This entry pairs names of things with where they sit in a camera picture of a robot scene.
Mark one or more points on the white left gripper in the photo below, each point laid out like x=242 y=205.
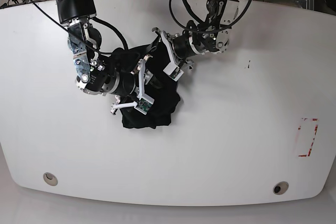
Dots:
x=167 y=39

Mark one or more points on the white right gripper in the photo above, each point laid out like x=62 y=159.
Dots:
x=144 y=76

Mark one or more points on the black T-shirt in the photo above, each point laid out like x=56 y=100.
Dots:
x=161 y=87

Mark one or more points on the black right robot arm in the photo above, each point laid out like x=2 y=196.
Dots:
x=94 y=68

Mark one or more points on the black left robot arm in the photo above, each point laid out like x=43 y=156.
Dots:
x=200 y=36

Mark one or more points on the left table grommet hole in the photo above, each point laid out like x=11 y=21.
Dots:
x=50 y=179

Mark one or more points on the table grommet hole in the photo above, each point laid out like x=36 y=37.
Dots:
x=50 y=179
x=280 y=188

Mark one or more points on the red tape rectangle marking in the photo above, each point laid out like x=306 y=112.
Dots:
x=306 y=136

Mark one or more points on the right table grommet hole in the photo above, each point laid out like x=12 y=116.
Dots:
x=280 y=188

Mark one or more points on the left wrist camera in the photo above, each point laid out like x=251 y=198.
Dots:
x=173 y=71

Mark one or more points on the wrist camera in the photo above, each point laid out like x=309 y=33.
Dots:
x=173 y=71
x=143 y=105

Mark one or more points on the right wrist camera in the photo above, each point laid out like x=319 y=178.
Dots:
x=143 y=105

